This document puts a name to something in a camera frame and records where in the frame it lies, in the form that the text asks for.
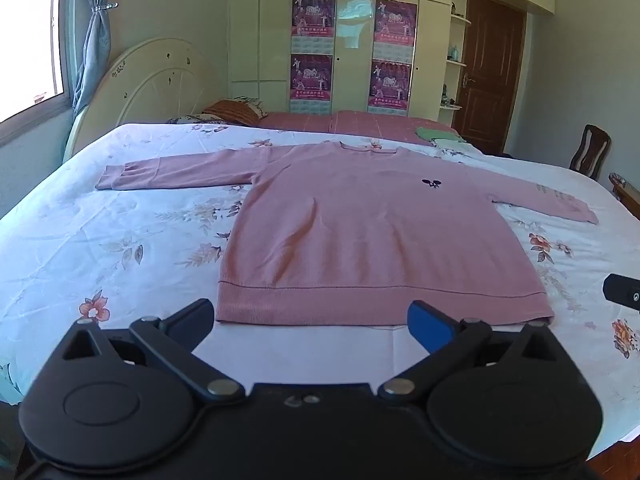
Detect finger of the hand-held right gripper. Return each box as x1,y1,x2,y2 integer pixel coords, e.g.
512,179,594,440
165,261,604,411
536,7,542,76
602,274,640,314

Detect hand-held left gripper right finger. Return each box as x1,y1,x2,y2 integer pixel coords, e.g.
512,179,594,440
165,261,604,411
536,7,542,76
377,300,570,404

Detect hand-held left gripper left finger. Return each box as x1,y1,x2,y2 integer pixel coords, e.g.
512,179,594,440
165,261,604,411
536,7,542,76
52,298,247,407

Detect pink long-sleeve sweater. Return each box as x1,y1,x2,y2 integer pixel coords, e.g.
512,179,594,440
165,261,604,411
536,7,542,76
95,141,600,327

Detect wooden side table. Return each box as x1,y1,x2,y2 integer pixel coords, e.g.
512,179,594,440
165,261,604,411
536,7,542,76
607,172,640,221

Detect white floral bed sheet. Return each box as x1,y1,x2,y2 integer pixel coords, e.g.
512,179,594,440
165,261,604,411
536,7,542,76
0,122,640,461

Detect dark wooden chair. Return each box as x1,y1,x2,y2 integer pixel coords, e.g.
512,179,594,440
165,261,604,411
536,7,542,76
569,124,612,181

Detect green folded cloth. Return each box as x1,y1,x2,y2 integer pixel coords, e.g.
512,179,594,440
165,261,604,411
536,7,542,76
416,127,464,144

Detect white brown patterned pillow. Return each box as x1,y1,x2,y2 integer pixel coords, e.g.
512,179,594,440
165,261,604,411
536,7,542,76
167,112,221,126

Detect orange knit pillow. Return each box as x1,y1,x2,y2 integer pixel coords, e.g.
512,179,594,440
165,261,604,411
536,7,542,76
202,100,262,127

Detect pink checked blanket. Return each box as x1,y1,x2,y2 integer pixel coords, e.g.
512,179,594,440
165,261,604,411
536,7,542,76
257,110,463,149

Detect cream round headboard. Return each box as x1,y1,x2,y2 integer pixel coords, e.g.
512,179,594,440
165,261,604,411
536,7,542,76
62,37,217,163

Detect brown wooden door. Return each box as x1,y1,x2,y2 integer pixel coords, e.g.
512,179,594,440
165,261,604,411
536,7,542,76
450,0,529,156

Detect cream corner shelves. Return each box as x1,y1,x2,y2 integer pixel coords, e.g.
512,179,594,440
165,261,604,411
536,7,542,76
440,11,472,111

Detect cream wardrobe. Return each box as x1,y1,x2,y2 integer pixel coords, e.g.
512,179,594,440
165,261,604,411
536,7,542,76
229,0,557,117

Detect blue curtain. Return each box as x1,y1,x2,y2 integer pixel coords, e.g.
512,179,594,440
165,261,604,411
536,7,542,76
71,0,114,117

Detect window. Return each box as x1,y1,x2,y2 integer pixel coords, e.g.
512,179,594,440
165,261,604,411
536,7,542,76
0,0,67,122

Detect purple wall poster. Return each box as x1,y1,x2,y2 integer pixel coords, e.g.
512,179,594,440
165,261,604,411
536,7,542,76
368,60,412,114
292,0,335,54
373,0,418,62
289,54,334,114

